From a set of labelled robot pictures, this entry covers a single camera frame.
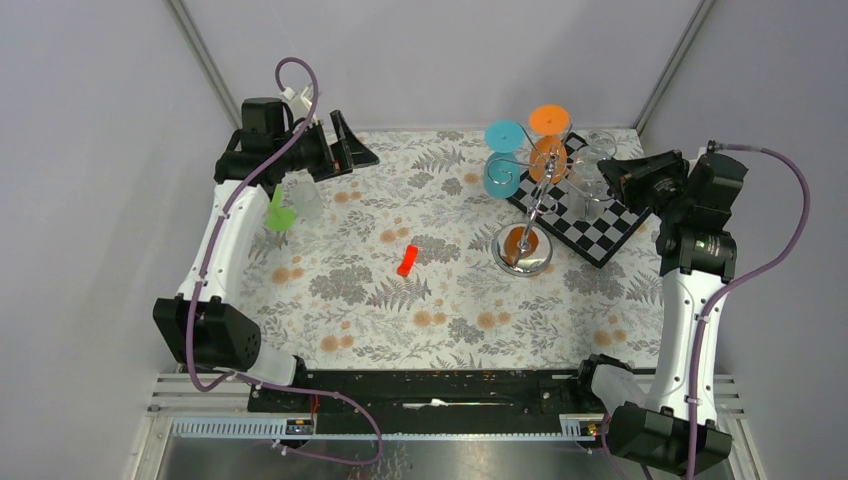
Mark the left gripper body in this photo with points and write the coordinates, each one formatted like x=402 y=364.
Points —
x=311 y=152

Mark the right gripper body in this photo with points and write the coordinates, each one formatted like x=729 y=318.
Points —
x=666 y=189

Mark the clear wine glass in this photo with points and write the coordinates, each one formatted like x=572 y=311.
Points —
x=585 y=174
x=591 y=199
x=304 y=195

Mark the green wine glass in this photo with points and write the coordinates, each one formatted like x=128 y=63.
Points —
x=278 y=217

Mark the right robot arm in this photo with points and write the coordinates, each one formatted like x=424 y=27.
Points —
x=673 y=426

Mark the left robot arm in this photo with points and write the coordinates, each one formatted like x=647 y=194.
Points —
x=200 y=324

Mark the orange wine glass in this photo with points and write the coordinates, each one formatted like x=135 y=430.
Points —
x=551 y=122

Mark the blue wine glass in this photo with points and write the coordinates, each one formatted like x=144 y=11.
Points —
x=501 y=177

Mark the chrome wine glass rack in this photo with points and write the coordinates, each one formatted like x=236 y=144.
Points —
x=524 y=249

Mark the black white checkerboard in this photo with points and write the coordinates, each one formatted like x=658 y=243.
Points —
x=562 y=199

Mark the small red block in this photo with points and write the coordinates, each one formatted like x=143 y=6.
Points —
x=408 y=261

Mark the floral tablecloth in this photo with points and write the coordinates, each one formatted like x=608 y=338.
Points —
x=327 y=289

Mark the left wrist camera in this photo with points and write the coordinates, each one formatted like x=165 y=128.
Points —
x=298 y=102

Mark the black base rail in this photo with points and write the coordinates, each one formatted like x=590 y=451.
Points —
x=432 y=402

